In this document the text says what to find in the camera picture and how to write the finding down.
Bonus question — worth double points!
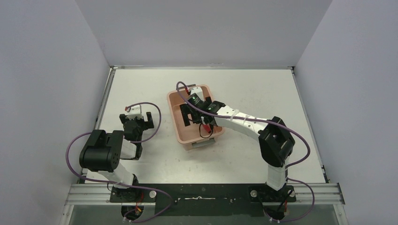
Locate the aluminium front rail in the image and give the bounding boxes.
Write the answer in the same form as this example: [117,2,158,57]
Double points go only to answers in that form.
[65,183,345,206]

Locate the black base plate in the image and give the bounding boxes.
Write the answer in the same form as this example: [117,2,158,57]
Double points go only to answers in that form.
[109,184,296,217]

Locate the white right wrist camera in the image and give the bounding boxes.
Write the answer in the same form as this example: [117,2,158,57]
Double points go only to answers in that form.
[189,86,204,98]

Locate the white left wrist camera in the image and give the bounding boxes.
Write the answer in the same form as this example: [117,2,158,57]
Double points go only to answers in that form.
[125,105,143,120]

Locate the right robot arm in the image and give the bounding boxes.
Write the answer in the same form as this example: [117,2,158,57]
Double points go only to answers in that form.
[185,94,295,201]

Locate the pink plastic bin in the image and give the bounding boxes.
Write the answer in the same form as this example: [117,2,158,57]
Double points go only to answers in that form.
[167,84,225,150]

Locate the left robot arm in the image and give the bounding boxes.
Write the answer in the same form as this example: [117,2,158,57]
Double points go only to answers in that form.
[79,112,154,202]

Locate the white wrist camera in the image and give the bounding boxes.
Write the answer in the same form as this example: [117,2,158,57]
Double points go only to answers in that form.
[189,86,204,98]
[125,105,143,120]

